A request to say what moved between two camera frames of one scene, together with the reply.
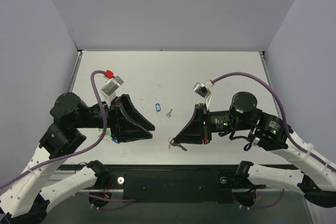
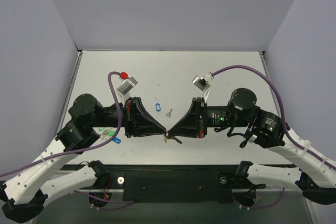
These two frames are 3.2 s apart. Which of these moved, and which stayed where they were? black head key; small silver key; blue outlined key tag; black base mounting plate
Moved: black head key
Stayed: blue outlined key tag; black base mounting plate; small silver key
